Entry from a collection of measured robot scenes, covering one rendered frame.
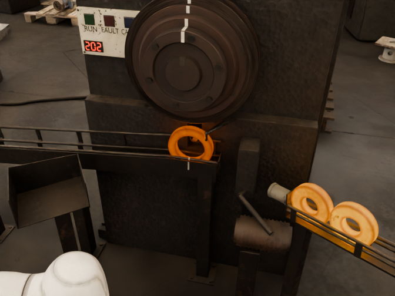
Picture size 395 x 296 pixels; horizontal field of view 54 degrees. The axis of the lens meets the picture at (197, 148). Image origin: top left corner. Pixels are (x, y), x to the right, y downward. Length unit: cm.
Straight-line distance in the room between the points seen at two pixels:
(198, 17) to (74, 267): 87
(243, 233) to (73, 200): 67
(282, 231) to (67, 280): 105
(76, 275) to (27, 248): 168
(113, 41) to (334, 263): 155
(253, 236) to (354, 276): 80
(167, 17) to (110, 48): 37
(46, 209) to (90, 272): 95
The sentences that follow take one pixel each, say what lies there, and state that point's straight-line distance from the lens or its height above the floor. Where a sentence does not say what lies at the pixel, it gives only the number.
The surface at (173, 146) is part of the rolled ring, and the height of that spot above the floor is 75.
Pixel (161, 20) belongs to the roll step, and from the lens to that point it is 132.
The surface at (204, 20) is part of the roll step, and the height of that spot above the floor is 127.
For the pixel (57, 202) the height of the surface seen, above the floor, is 60.
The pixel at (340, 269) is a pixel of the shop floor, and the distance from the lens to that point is 221.
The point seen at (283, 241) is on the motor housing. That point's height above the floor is 51.
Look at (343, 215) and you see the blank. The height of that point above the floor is 75.
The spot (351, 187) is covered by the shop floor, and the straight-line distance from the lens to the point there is 275.
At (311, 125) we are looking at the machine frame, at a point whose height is 87.
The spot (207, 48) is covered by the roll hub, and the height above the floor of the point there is 121.
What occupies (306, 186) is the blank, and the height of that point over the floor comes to 78.
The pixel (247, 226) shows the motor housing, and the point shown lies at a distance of 155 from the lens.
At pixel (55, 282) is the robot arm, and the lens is 66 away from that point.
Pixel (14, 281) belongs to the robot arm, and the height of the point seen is 108.
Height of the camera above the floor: 162
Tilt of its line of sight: 34 degrees down
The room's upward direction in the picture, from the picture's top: 1 degrees clockwise
